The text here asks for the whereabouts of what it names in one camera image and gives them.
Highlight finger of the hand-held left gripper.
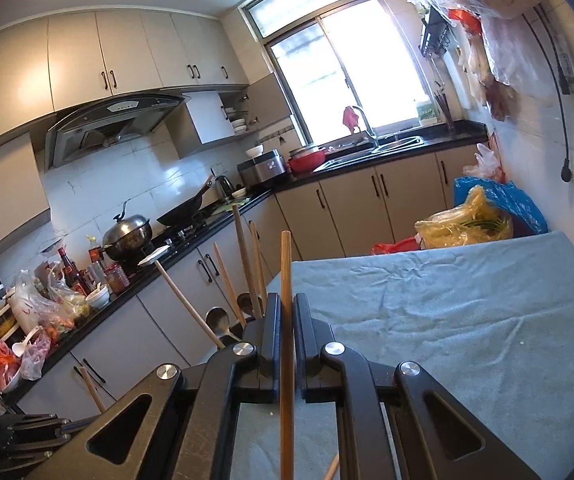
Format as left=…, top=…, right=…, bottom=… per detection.
left=7, top=415, right=75, bottom=442
left=0, top=435, right=80, bottom=473

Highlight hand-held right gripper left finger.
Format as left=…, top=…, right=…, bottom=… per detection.
left=24, top=292, right=282, bottom=480

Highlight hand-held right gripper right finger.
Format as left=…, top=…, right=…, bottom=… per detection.
left=293, top=293, right=542, bottom=480

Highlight metal spoon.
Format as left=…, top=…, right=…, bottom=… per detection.
left=237, top=292, right=264, bottom=318
left=205, top=307, right=242, bottom=343

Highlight pinkish clear plastic bag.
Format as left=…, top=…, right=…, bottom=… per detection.
left=19, top=327, right=54, bottom=382

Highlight clear plastic bag with vegetables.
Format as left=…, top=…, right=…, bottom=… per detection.
left=42, top=260, right=92, bottom=333

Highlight dark sauce bottle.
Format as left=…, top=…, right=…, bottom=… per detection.
left=57, top=247, right=85, bottom=296

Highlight gas stove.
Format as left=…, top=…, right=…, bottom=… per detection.
left=147, top=215, right=232, bottom=257

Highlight red plastic bag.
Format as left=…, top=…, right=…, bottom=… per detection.
left=371, top=236, right=422, bottom=256

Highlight grey-blue towel table cover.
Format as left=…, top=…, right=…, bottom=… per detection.
left=227, top=230, right=574, bottom=480

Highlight beige base kitchen cabinets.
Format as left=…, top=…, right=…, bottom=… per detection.
left=14, top=145, right=490, bottom=421

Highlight yellow-capped oil bottle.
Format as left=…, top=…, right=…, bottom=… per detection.
left=86, top=235, right=108, bottom=281

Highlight black wok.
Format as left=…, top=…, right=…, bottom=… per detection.
left=157, top=179, right=216, bottom=227

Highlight red sauce jar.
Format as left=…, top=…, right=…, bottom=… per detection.
left=104, top=262, right=130, bottom=295

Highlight silver countertop appliance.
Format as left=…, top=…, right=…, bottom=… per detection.
left=237, top=149, right=288, bottom=186

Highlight red basin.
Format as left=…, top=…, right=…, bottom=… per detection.
left=287, top=146, right=328, bottom=175

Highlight steel lidded pot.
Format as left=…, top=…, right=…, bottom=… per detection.
left=102, top=201, right=154, bottom=261

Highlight yellow plastic bag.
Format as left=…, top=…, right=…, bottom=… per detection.
left=414, top=185, right=514, bottom=250

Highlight steel kitchen sink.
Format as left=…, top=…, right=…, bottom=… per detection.
left=327, top=135, right=425, bottom=168

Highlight stacked white bowls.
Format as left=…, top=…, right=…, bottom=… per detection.
left=222, top=105, right=258, bottom=135

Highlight chrome faucet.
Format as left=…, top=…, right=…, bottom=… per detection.
left=352, top=106, right=380, bottom=150

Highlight blue plastic bag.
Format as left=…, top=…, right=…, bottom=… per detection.
left=454, top=176, right=550, bottom=237

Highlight white pink plastic bag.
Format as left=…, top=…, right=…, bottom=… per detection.
left=462, top=142, right=508, bottom=183

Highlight green white carton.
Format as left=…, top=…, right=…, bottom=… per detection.
left=416, top=100, right=440, bottom=126

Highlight black kitchen countertop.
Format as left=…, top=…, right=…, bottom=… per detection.
left=0, top=120, right=490, bottom=406

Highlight dark chopsticks in holder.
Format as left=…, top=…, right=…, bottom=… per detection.
left=432, top=85, right=460, bottom=136

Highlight grey range hood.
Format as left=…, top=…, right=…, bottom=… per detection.
left=44, top=94, right=185, bottom=170

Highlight kitchen window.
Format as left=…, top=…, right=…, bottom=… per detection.
left=239, top=0, right=438, bottom=148

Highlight clear hanging plastic bags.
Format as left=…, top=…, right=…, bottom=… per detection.
left=457, top=15, right=524, bottom=122

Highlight white power strip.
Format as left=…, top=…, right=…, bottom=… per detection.
left=549, top=35, right=574, bottom=96

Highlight ladle with wooden handle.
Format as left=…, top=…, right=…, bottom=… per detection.
left=138, top=245, right=225, bottom=350

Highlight black power cable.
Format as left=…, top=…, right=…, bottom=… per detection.
left=522, top=2, right=574, bottom=183

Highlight white wall cabinets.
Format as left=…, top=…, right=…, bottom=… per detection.
left=0, top=9, right=295, bottom=261

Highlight black wall rack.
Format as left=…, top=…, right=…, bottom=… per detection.
left=419, top=7, right=455, bottom=58

